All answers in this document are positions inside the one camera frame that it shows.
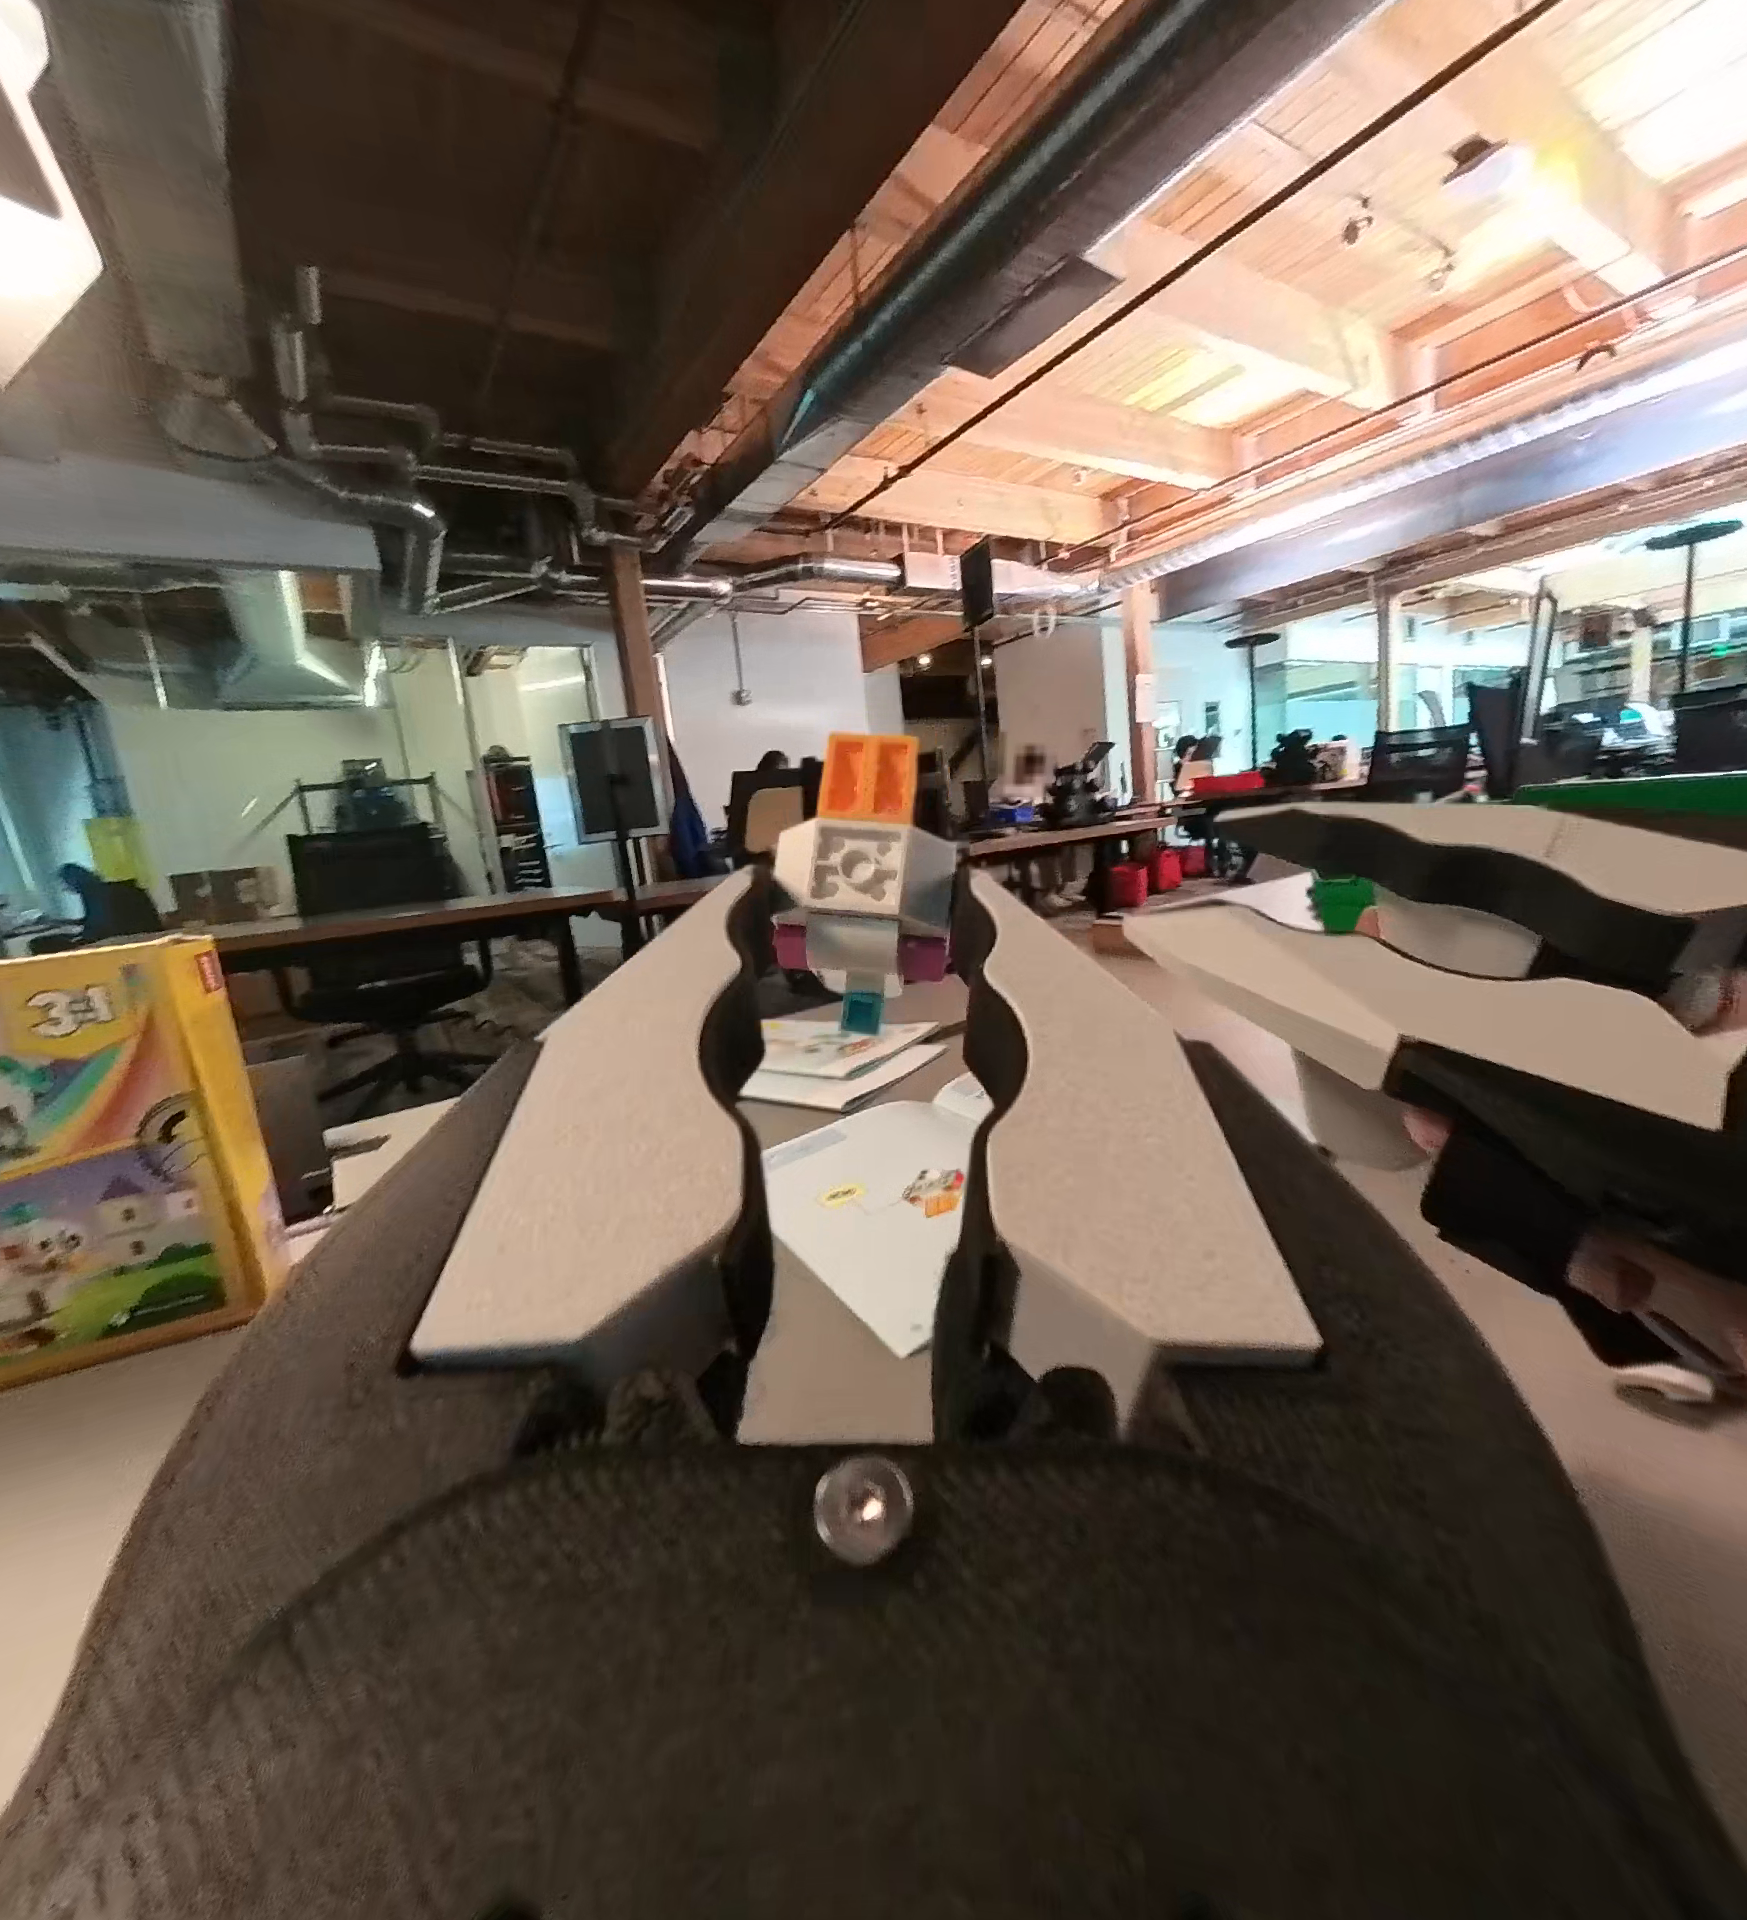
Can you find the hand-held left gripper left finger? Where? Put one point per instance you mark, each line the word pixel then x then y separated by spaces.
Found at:
pixel 590 1140

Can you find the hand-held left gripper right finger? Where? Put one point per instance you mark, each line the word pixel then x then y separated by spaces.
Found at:
pixel 1125 1153

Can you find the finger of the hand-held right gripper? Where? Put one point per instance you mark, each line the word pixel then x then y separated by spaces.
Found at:
pixel 1263 976
pixel 1536 864

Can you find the small green lego piece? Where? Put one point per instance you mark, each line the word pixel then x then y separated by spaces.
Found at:
pixel 1341 898

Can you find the grey and orange lego model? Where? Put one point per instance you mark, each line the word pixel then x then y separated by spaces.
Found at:
pixel 857 885

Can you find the open lego instruction booklet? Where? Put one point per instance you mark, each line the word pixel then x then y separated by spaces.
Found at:
pixel 858 1200

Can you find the colourful lego set box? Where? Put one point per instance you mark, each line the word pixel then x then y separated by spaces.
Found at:
pixel 78 1169

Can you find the green plastic bin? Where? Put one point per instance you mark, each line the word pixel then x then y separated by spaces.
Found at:
pixel 1682 801

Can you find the grey cardboard sheet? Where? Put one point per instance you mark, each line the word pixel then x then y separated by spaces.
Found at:
pixel 395 1147

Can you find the long wooden table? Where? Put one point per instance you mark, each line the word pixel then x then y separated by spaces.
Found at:
pixel 512 906

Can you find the small white leaflet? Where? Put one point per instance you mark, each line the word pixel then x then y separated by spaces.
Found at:
pixel 843 1058

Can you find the black office chair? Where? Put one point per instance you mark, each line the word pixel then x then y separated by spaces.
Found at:
pixel 380 930

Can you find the framed display on stand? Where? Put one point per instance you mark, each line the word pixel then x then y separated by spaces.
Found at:
pixel 614 777

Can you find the silver ceiling pipes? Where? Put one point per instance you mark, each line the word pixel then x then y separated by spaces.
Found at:
pixel 408 479

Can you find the black insulated ceiling duct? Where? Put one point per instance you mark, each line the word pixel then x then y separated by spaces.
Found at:
pixel 961 254

